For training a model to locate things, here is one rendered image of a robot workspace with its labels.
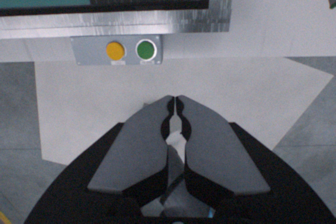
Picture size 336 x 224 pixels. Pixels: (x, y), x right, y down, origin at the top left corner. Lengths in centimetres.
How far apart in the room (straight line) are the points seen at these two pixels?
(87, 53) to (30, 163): 241
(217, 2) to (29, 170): 281
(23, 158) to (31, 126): 57
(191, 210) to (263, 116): 40
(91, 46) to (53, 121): 40
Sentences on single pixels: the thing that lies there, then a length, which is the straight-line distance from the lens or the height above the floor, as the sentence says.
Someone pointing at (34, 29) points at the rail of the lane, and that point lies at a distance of 49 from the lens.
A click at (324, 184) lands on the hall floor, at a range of 304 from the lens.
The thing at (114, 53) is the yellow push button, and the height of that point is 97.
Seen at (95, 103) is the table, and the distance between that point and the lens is 62.
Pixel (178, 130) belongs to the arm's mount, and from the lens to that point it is 50.
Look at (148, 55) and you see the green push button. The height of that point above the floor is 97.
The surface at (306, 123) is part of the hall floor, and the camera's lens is 213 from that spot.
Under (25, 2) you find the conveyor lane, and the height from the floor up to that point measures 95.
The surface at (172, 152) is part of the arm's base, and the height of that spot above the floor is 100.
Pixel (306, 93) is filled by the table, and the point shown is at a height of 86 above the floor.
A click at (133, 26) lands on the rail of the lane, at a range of 39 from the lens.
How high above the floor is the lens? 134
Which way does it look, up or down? 62 degrees down
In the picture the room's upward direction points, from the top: 176 degrees counter-clockwise
